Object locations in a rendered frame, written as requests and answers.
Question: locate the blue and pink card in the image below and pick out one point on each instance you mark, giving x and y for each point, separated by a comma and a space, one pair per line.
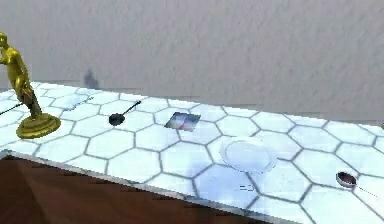
183, 121

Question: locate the white hexagon tiled counter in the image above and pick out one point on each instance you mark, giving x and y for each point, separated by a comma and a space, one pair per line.
186, 156

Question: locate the black ladle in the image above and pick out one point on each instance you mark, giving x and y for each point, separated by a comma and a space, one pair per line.
116, 118

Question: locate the silver spoon with dark bowl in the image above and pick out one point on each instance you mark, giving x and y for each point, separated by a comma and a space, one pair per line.
346, 179

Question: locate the gold figure statue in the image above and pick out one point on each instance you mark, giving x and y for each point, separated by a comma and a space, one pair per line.
23, 86

